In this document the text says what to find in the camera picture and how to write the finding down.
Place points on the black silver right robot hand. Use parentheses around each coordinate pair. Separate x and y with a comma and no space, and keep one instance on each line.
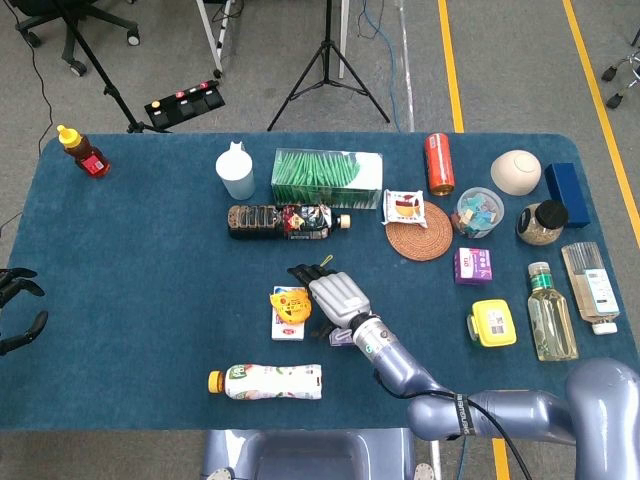
(335,297)

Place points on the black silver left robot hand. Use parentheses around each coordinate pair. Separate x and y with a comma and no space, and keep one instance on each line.
(35,327)

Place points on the yellow tape measure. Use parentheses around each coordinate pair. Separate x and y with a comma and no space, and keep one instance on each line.
(292,307)

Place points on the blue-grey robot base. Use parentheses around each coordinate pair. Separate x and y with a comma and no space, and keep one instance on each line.
(310,455)

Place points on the purple juice carton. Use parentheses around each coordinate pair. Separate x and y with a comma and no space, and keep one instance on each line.
(341,340)

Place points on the white blue milk carton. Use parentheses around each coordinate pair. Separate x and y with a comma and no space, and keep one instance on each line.
(287,335)

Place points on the round woven coaster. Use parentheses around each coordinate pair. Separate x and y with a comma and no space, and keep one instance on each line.
(420,242)

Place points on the dark tea bottle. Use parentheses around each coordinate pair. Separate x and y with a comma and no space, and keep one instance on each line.
(260,221)

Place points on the white peach tea bottle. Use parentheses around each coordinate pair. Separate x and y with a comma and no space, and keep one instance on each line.
(270,382)

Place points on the white snack cake packet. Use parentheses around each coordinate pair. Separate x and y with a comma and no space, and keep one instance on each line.
(405,207)

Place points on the clear box of green sachets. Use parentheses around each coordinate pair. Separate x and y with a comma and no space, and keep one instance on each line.
(325,175)

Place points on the blue table mat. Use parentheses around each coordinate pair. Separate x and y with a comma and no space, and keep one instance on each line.
(150,375)

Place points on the purple tissue pack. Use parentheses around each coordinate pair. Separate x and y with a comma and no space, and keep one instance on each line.
(472,266)

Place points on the translucent white spouted cup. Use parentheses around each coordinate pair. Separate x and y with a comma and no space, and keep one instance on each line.
(235,175)

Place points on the yellow lidded container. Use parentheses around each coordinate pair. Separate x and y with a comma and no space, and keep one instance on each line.
(492,322)

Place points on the orange red can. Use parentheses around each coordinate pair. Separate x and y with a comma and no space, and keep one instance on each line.
(439,165)

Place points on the honey bottle with yellow cap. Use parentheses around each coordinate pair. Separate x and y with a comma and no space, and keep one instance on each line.
(90,159)

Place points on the pale yellow bottle green cap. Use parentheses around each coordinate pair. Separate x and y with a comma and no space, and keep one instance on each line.
(550,320)

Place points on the beige bowl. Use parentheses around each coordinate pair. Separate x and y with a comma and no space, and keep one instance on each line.
(515,172)

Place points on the clear jar with black lid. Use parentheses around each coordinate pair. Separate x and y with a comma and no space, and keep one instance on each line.
(542,222)

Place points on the black foot pedal board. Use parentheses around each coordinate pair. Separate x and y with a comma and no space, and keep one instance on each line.
(185,105)

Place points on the black tripod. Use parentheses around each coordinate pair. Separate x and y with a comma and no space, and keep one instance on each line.
(327,50)

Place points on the black light stand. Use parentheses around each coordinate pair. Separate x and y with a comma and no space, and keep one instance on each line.
(107,90)

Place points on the dark blue box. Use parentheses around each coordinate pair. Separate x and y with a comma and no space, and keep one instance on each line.
(567,195)

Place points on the clear bottle white cap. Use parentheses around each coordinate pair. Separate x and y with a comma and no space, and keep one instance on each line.
(590,285)

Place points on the white pole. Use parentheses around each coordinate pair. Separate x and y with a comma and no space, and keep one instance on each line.
(343,40)

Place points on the black office chair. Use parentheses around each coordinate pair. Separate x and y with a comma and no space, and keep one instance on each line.
(35,6)

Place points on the chrome stool with casters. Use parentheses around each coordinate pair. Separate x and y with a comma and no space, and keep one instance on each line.
(614,100)

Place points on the white frame leg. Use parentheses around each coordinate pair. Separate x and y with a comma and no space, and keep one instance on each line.
(210,40)

